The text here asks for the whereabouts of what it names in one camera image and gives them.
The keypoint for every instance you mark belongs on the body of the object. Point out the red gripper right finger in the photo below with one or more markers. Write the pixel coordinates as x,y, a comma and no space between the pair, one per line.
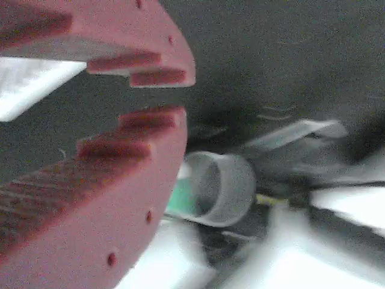
120,33

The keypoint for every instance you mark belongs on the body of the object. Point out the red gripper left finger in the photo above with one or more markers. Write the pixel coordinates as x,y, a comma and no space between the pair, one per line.
90,216

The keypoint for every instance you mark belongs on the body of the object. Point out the white plastic basket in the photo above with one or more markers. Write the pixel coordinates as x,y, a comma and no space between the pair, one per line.
24,87

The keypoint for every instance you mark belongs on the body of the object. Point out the green object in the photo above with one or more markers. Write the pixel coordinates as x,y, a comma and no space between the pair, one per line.
182,195

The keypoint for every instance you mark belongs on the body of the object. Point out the clear plastic cylinder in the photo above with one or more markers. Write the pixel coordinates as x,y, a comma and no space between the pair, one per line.
237,186

